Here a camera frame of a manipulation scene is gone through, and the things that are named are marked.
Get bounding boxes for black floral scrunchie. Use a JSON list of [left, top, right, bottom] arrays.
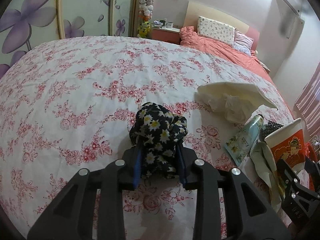
[[129, 102, 188, 179]]

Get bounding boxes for floral hand cream tube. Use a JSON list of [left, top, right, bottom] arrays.
[[224, 114, 264, 166]]

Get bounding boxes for red white paper cup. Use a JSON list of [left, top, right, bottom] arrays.
[[265, 118, 305, 174]]

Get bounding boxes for black white woven pouch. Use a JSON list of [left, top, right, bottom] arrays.
[[259, 120, 284, 141]]

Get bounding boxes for orange plastic laundry basket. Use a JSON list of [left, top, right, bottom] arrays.
[[303, 142, 320, 193]]

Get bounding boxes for floral pink white tablecloth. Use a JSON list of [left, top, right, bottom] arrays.
[[1, 36, 293, 236]]

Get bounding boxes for pink striped curtain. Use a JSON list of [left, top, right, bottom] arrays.
[[293, 64, 320, 141]]

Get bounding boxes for bed with coral duvet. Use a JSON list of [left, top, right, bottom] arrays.
[[180, 26, 274, 84]]

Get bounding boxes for pink left nightstand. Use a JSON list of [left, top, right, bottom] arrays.
[[151, 28, 181, 44]]

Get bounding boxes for pink striped pillow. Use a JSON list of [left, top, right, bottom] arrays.
[[233, 29, 254, 56]]

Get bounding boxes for floral white pillow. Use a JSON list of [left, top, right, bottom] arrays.
[[197, 16, 235, 47]]

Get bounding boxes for white mug on nightstand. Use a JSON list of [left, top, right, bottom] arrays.
[[165, 22, 174, 28]]

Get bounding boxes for beige pink headboard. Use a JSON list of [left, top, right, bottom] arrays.
[[183, 1, 260, 50]]

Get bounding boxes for hanging plush toys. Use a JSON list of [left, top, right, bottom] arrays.
[[137, 0, 154, 38]]

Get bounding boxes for sliding wardrobe with flower decals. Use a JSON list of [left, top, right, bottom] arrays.
[[1, 0, 136, 75]]

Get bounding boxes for white air conditioner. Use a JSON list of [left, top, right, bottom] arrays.
[[283, 0, 303, 17]]

